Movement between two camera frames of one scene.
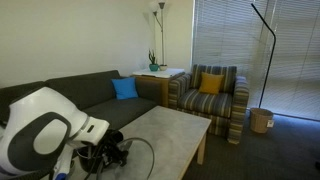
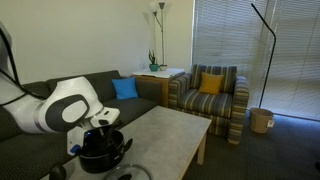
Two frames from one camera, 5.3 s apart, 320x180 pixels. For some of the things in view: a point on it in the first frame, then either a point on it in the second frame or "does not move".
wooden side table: (162, 76) does not move
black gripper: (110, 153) → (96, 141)
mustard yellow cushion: (210, 83) does not move
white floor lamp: (161, 5) does not move
